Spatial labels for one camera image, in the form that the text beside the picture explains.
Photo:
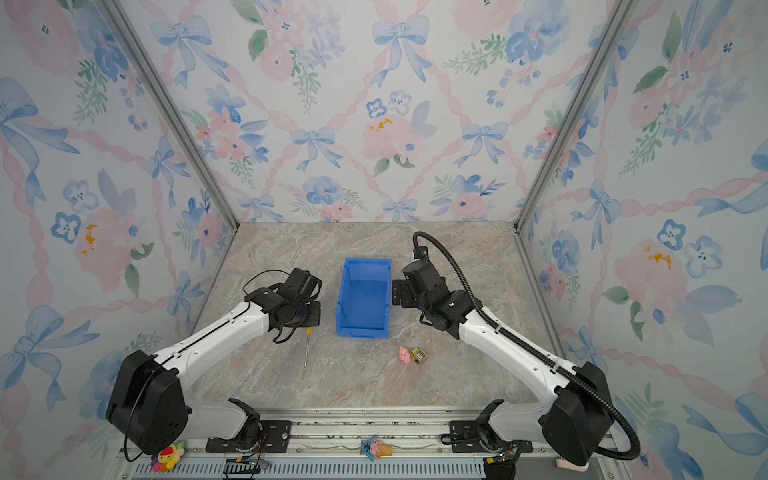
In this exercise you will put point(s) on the rainbow flower plush toy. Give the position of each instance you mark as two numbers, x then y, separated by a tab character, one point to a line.
168	458

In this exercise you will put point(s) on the left aluminium corner post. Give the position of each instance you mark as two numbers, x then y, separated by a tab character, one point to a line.
118	21

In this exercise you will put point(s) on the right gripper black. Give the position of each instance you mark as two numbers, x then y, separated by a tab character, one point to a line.
402	286

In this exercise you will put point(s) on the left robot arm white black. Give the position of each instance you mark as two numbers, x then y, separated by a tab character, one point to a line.
148	404

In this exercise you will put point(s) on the aluminium corner post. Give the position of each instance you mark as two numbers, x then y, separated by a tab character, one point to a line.
606	47
118	21

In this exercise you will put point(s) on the aluminium rail base frame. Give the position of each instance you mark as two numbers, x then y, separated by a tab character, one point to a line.
428	443

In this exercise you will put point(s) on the right aluminium corner post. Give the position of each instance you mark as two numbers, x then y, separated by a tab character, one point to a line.
606	47

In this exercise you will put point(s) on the blue orange small toy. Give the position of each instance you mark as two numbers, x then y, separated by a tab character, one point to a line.
374	449

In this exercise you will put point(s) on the yellow handled screwdriver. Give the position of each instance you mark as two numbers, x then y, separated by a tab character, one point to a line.
308	343

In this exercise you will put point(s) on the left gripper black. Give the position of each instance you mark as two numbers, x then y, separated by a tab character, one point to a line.
315	305

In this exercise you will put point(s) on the white pink object on rail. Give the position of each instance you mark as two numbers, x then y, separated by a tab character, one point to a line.
566	465

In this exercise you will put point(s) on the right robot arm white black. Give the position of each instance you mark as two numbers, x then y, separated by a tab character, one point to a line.
563	416

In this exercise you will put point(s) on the blue plastic bin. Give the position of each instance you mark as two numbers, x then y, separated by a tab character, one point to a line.
364	302

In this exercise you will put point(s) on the pink pig toy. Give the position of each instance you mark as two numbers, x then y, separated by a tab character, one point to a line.
404	355

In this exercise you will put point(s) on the small colourful toy block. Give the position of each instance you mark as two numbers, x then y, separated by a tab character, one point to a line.
418	355

